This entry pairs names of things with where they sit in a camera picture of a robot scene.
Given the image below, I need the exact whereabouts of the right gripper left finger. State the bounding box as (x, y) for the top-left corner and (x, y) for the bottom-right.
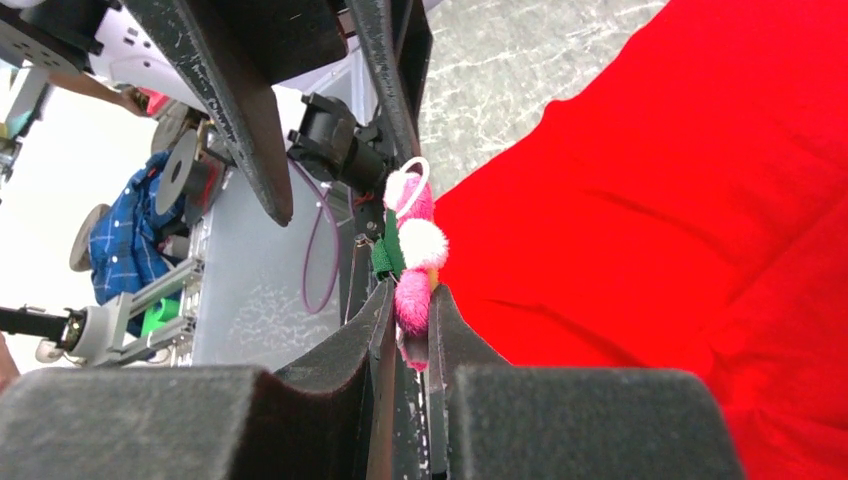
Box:
(1, 284), (393, 479)

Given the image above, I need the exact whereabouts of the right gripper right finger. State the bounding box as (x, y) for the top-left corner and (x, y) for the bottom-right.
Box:
(427, 285), (745, 479)

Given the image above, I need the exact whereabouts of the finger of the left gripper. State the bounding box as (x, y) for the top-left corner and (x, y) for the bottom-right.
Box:
(124, 0), (293, 227)
(347, 0), (433, 164)

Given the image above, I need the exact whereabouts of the pink flower plush brooch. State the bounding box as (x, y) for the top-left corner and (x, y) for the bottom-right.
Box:
(371, 157), (449, 372)

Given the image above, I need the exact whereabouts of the red t-shirt garment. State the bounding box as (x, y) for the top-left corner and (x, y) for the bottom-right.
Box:
(435, 0), (847, 479)

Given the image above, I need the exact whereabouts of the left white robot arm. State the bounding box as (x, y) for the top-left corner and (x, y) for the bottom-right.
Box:
(1, 1), (433, 226)

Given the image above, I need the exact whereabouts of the blue plaid shirt person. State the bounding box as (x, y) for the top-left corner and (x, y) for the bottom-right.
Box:
(69, 150), (185, 305)

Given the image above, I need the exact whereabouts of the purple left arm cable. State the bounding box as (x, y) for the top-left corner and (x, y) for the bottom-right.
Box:
(291, 158), (342, 316)

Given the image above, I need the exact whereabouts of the aluminium frame rail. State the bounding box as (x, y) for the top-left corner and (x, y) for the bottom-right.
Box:
(0, 254), (203, 369)

